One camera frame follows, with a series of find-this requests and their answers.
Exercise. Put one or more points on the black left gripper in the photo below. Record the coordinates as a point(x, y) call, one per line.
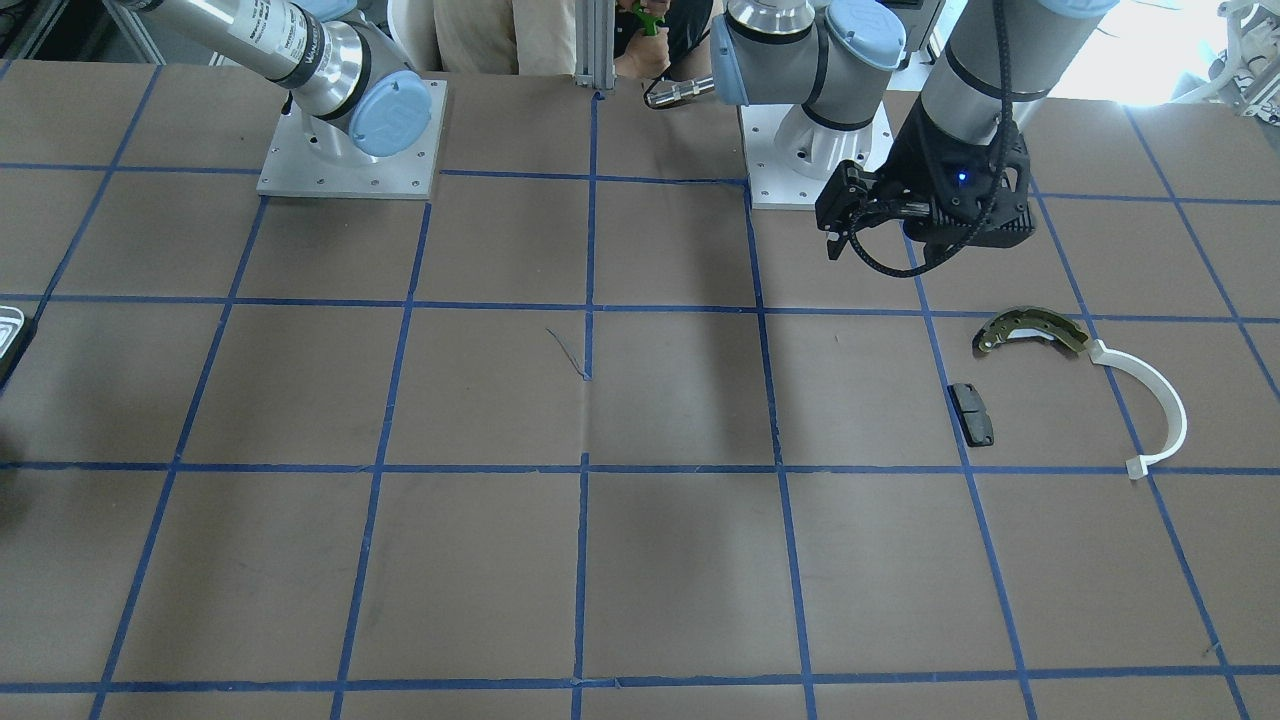
point(912, 163)

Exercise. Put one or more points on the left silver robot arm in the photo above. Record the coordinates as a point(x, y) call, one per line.
point(809, 78)

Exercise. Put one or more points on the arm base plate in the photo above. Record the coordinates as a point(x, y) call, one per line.
point(790, 157)
point(308, 159)

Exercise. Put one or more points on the brass brake shoe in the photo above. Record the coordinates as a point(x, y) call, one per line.
point(1029, 322)

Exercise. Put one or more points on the silver metal tray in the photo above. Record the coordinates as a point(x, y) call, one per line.
point(14, 327)

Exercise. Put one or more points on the dark grey brake pad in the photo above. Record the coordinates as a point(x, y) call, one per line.
point(972, 414)

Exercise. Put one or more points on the person in beige shirt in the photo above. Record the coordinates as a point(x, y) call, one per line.
point(652, 39)

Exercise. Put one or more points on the loose blue tape thread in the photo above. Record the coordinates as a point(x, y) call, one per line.
point(571, 355)

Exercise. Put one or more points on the aluminium frame post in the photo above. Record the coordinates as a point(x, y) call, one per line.
point(594, 45)

